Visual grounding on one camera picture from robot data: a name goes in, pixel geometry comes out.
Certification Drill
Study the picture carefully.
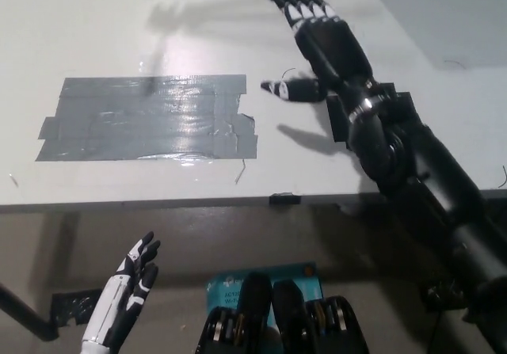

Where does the teal router box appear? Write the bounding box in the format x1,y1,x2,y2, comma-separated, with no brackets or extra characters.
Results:
204,261,322,327

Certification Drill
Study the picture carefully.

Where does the grey duct tape patch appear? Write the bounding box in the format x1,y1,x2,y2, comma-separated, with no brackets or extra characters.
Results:
35,74,259,162

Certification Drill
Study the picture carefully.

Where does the black table leg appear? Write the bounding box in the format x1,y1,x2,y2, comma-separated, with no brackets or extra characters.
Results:
0,280,60,342

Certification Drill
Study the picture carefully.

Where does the black floor tape patch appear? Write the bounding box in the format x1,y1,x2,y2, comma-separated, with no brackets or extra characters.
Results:
50,289,103,327

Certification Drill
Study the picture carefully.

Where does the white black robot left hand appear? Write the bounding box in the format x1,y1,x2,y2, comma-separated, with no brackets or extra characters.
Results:
80,231,162,349

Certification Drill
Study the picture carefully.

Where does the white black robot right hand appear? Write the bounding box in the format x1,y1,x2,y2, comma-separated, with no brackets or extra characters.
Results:
260,0,376,106

